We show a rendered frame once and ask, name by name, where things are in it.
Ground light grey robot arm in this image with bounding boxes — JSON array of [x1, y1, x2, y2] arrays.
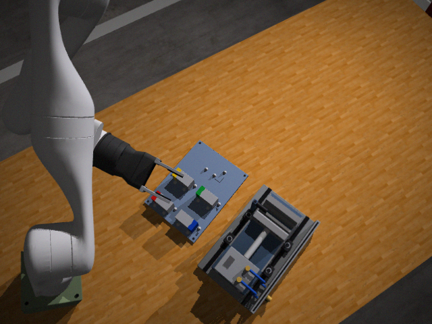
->
[[2, 0, 109, 297]]

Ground grey metal blank with green end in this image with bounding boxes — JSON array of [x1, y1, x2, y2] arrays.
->
[[196, 186, 219, 208]]

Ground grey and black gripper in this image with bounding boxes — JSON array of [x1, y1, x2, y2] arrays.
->
[[92, 119, 184, 203]]

